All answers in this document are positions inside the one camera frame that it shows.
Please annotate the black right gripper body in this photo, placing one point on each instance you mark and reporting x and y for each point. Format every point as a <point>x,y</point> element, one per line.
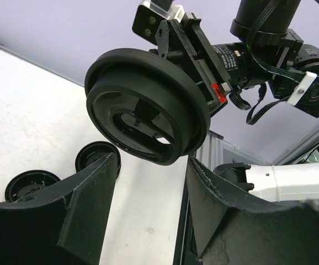
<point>220,71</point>

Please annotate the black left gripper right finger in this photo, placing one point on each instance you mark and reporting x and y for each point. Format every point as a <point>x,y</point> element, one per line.
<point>232,226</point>

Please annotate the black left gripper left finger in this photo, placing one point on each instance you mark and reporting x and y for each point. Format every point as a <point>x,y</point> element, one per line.
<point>64,223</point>

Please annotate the black plastic cup lid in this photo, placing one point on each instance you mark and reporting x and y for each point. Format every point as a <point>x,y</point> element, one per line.
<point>28,182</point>
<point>146,105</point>

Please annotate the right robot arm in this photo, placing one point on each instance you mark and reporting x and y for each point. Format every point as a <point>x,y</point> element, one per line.
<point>281,61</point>

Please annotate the stack of black lids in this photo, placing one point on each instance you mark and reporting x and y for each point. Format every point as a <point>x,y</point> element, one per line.
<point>94,151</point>

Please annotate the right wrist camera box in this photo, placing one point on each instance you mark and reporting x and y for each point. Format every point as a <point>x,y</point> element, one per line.
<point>149,14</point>

